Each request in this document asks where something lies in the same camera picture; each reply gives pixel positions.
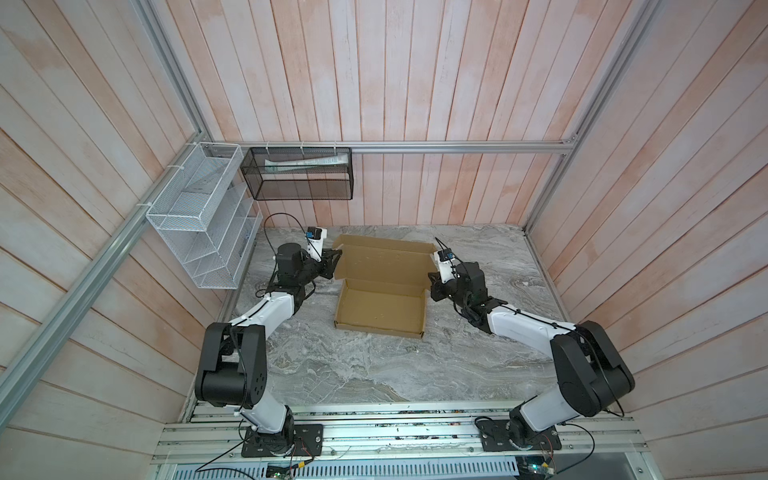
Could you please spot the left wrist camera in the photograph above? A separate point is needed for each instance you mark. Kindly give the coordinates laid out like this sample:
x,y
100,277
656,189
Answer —
x,y
315,239

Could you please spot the white wire mesh shelf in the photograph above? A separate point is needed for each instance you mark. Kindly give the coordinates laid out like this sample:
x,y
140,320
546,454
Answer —
x,y
205,216

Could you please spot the left green circuit board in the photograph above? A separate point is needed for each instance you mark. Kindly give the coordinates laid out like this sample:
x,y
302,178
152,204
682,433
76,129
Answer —
x,y
279,472

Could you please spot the black wire mesh basket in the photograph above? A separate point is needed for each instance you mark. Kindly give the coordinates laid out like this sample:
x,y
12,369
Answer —
x,y
295,186

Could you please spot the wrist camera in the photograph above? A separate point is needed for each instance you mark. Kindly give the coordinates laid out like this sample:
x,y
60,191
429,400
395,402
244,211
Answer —
x,y
315,239
444,261

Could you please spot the brown cardboard box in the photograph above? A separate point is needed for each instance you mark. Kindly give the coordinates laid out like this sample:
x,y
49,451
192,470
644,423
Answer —
x,y
385,285

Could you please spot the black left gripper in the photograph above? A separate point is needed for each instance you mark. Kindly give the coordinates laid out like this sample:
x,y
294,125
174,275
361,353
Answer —
x,y
327,265

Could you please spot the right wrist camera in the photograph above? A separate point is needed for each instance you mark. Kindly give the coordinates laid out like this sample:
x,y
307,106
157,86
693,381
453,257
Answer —
x,y
444,261

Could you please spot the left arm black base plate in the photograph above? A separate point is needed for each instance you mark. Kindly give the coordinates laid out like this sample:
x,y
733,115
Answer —
x,y
305,440

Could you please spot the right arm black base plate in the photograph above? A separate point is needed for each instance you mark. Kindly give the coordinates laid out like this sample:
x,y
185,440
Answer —
x,y
511,435

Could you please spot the white paper in black basket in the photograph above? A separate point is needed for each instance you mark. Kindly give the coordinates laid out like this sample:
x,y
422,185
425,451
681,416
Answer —
x,y
324,164

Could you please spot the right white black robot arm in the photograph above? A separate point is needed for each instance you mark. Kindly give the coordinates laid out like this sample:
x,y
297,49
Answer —
x,y
590,373

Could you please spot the green circuit board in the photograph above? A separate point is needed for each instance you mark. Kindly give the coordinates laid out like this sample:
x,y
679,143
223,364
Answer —
x,y
533,471
279,472

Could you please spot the white slotted cable duct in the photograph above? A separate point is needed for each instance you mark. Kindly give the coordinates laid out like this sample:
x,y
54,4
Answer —
x,y
399,468

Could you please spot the aluminium mounting rail frame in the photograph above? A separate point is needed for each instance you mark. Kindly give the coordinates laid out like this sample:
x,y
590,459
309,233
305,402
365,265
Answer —
x,y
390,430

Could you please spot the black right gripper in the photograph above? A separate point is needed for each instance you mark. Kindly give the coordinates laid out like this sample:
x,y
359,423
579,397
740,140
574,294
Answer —
x,y
436,293

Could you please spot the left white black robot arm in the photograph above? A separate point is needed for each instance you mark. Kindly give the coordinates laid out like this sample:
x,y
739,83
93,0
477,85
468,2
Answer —
x,y
233,368

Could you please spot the right green circuit board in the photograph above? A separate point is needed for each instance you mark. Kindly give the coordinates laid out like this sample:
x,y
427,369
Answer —
x,y
533,471

